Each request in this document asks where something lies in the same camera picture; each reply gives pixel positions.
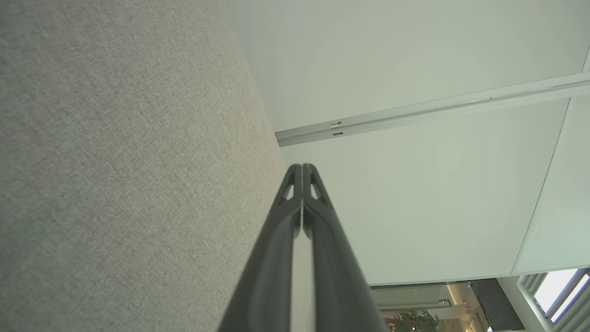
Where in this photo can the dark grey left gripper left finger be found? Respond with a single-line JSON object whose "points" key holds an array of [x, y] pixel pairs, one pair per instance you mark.
{"points": [[267, 276]]}

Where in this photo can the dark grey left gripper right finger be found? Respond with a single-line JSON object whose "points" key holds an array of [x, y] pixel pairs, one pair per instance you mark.
{"points": [[336, 276]]}

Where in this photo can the green leafy plant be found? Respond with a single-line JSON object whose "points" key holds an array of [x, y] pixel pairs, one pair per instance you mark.
{"points": [[415, 322]]}

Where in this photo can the window with white blinds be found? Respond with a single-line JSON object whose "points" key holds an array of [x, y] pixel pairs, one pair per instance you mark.
{"points": [[557, 290]]}

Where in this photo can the dark wall panel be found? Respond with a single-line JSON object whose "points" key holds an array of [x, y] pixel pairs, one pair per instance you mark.
{"points": [[495, 304]]}

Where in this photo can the thin grey metal post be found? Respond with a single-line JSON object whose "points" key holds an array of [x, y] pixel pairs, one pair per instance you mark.
{"points": [[415, 110]]}

